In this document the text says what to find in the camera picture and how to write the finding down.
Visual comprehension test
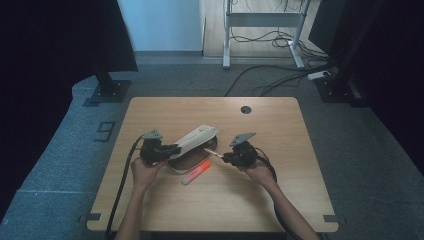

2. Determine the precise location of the long black floor cable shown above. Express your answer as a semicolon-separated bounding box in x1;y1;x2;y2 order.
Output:
223;62;336;98

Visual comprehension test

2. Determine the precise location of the beige pencil case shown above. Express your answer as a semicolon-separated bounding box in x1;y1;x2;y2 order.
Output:
166;124;221;175

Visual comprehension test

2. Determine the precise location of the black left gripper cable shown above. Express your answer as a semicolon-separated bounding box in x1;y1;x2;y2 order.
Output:
105;134;148;240

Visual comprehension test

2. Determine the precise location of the orange highlighter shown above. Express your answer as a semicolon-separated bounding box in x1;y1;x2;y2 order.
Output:
181;160;212;186

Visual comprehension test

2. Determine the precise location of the white power strip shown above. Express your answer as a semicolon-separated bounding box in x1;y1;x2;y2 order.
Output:
307;70;332;81

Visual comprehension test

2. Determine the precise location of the white pen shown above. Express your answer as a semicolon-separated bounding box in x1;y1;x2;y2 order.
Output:
203;147;225;159

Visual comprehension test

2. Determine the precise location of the person's right hand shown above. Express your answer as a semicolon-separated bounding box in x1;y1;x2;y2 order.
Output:
237;159;277;188

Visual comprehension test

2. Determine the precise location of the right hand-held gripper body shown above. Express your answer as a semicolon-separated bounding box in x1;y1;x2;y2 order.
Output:
229;132;260;167

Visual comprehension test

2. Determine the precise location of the tangle of black floor cables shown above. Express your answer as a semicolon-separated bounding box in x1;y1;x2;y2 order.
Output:
229;28;330;62

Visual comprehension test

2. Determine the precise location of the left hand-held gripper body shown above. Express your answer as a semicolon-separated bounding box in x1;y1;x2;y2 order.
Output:
138;129;168;167

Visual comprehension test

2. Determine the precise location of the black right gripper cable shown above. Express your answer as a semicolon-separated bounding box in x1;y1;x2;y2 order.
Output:
253;146;303;240

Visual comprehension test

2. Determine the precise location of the dark curtain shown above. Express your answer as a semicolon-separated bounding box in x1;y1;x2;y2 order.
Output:
308;0;424;168
0;0;139;214

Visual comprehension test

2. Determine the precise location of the person's left hand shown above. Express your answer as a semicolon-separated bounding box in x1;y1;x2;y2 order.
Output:
130;157;167;192

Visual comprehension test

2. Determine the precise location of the white metal desk frame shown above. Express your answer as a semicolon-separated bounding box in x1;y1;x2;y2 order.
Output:
222;0;306;70

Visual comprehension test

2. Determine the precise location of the black stand with base plate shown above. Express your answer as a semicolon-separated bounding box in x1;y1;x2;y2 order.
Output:
314;71;368;108
88;63;132;104

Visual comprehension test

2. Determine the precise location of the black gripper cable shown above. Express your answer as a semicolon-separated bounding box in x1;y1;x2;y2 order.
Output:
253;146;303;240
105;134;148;240

